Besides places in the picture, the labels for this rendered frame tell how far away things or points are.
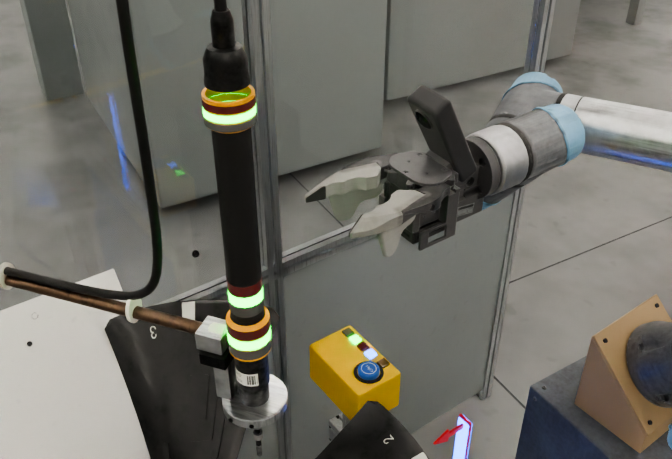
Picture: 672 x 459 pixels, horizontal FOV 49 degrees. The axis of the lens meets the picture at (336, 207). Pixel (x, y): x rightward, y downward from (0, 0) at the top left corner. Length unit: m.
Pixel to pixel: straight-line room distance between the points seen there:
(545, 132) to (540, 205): 3.03
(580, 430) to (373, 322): 0.82
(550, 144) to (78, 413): 0.76
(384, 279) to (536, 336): 1.21
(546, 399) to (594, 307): 1.86
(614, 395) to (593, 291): 2.01
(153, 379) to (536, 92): 0.64
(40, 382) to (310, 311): 0.90
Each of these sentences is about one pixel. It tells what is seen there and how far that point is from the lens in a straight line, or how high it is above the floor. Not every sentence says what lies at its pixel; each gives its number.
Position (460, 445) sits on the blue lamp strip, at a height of 1.14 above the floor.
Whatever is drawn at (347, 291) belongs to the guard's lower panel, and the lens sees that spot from 1.95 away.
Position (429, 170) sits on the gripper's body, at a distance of 0.78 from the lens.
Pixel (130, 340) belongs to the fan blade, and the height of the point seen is 1.40.
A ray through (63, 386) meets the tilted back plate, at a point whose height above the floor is 1.26.
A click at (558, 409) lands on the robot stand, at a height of 1.00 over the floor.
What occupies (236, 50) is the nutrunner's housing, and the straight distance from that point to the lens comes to 0.58.
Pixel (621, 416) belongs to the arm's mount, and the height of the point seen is 1.05.
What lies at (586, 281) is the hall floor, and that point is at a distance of 3.46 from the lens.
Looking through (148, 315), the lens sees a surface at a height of 1.55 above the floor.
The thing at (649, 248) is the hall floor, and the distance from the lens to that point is 3.77.
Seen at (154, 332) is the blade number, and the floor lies 1.41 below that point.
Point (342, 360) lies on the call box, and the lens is 1.40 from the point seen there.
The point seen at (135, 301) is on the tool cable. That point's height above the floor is 1.56.
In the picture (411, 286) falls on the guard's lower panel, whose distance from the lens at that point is 2.13.
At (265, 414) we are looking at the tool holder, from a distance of 0.80.
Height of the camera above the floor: 2.07
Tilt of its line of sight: 33 degrees down
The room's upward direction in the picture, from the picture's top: straight up
